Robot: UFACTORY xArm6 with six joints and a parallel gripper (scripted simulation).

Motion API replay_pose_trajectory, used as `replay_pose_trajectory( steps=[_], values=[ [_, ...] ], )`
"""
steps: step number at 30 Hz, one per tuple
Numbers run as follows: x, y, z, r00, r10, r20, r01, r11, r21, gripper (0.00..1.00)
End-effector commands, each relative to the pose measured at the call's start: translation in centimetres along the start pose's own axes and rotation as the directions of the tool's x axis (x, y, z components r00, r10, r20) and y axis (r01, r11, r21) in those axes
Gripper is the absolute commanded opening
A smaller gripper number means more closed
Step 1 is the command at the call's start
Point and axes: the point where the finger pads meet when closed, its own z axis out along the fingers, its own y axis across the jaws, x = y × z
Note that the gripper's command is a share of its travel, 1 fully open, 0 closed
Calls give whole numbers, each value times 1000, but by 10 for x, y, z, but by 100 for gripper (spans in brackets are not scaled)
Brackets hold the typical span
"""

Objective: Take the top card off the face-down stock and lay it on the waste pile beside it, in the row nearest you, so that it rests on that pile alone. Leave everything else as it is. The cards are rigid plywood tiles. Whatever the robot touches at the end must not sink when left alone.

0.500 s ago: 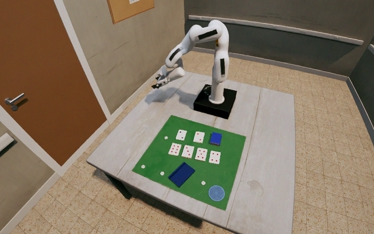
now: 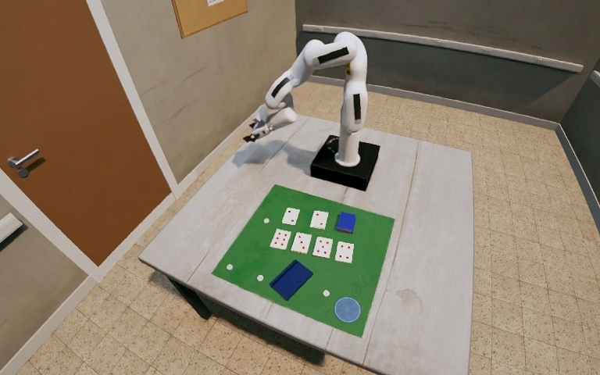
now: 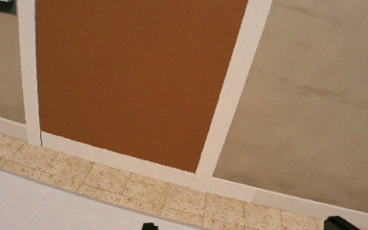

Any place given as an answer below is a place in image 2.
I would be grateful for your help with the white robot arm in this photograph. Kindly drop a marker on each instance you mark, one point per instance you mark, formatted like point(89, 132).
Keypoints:
point(347, 49)

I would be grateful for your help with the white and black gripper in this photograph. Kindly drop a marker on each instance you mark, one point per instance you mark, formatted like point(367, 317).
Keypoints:
point(260, 129)

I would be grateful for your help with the white card with red dots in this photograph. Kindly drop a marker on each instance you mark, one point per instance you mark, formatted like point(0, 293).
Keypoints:
point(301, 243)
point(344, 252)
point(280, 239)
point(322, 247)

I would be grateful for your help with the blue round disc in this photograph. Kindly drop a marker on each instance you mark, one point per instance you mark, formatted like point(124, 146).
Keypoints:
point(347, 310)

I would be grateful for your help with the green felt card mat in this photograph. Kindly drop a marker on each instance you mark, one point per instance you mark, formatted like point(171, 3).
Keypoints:
point(251, 256)

